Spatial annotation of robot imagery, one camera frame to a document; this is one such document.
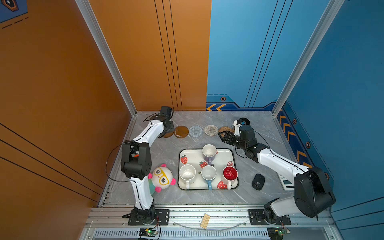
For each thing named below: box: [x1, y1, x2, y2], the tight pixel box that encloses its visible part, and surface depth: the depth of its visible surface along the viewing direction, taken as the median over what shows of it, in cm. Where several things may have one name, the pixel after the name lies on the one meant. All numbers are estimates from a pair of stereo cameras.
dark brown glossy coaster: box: [174, 125, 189, 139], surface depth 108 cm
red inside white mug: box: [222, 166, 239, 190], surface depth 84 cm
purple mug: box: [202, 144, 217, 166], surface depth 92 cm
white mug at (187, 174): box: [179, 164, 197, 190], surface depth 82 cm
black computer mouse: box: [251, 173, 266, 191], surface depth 84 cm
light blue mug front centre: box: [201, 165, 217, 191], surface depth 86 cm
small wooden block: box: [200, 213, 211, 230], surface depth 74 cm
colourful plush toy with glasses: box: [148, 164, 176, 195], surface depth 81 cm
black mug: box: [236, 117, 251, 126], surface depth 79 cm
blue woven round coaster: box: [188, 125, 203, 138], surface depth 111 cm
